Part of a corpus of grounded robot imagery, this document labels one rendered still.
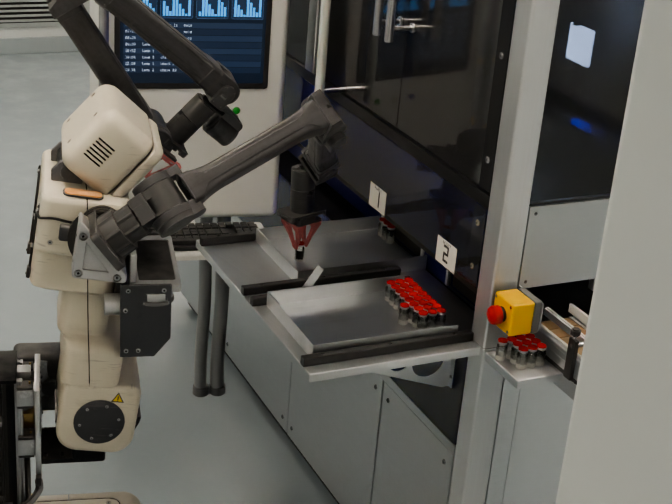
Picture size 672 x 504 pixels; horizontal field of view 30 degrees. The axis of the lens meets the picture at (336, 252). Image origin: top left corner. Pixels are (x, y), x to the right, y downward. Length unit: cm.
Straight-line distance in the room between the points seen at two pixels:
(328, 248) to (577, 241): 69
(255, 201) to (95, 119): 111
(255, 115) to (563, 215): 103
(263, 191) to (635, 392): 260
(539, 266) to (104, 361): 92
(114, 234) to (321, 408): 138
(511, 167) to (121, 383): 91
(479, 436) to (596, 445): 187
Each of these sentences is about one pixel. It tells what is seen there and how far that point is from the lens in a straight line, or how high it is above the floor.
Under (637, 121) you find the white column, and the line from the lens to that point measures 87.
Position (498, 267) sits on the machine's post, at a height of 107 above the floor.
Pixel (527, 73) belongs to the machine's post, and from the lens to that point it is 248.
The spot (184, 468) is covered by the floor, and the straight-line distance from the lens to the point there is 381.
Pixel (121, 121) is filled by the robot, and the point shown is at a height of 137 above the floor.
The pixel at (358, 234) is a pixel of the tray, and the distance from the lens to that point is 319.
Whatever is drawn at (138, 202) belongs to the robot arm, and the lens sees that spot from 231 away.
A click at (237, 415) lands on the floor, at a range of 407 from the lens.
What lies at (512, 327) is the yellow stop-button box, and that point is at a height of 98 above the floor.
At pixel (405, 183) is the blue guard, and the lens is 292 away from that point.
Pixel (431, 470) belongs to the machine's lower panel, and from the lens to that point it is 300.
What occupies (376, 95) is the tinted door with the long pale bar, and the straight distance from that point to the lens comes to 305.
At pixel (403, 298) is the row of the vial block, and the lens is 278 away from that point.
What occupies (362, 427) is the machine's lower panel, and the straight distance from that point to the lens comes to 331.
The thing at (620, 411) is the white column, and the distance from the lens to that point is 92.
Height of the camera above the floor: 212
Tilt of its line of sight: 24 degrees down
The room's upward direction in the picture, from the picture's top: 5 degrees clockwise
